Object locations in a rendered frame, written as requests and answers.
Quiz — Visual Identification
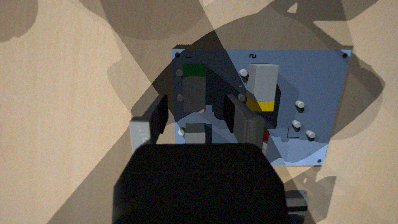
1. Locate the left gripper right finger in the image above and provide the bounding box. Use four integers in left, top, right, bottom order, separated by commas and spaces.
223, 94, 266, 151

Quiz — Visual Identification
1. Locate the grey block with yellow end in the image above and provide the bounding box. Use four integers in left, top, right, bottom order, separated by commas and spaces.
245, 64, 279, 111

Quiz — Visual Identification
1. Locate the grey block with green end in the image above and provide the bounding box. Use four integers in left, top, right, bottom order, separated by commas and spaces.
183, 64, 206, 112

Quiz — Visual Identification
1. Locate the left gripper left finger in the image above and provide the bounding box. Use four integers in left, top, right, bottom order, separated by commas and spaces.
129, 95, 169, 153

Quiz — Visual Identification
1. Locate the grey block with blue end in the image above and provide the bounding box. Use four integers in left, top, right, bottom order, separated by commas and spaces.
185, 123, 206, 144

